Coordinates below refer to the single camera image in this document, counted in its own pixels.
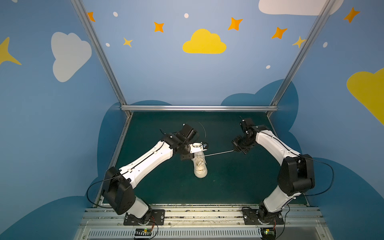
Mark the left rear aluminium frame post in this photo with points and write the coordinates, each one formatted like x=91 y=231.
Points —
x=87 y=24

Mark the left green circuit board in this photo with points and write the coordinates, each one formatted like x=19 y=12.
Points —
x=142 y=233

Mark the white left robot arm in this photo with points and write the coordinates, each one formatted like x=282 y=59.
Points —
x=119 y=184

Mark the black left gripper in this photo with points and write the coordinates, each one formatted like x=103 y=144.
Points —
x=186 y=150

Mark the right green circuit board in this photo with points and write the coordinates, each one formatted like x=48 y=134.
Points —
x=268 y=234

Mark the white shoelace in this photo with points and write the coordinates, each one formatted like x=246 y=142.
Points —
x=220 y=153

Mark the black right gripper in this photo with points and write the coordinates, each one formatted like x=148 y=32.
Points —
x=240 y=144

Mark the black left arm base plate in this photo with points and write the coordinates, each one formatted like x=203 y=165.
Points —
x=152 y=217

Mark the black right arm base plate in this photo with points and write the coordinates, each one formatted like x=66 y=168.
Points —
x=261 y=217

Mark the front aluminium rail platform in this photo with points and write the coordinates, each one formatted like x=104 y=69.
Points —
x=205 y=222

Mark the rear horizontal aluminium frame bar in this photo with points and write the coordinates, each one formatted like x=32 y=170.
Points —
x=159 y=108

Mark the aluminium frame post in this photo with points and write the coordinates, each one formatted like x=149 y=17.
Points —
x=87 y=24
x=304 y=50

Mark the white knit sneaker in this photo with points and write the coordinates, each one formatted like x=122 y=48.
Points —
x=200 y=165

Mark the green circuit board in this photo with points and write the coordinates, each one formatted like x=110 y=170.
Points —
x=142 y=233
x=268 y=234

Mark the right rear aluminium frame post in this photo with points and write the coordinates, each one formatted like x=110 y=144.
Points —
x=304 y=50

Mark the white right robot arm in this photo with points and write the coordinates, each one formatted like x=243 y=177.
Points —
x=296 y=174

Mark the left side aluminium table rail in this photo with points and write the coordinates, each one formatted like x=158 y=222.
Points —
x=98 y=202

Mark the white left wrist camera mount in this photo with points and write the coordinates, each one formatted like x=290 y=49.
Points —
x=198 y=147

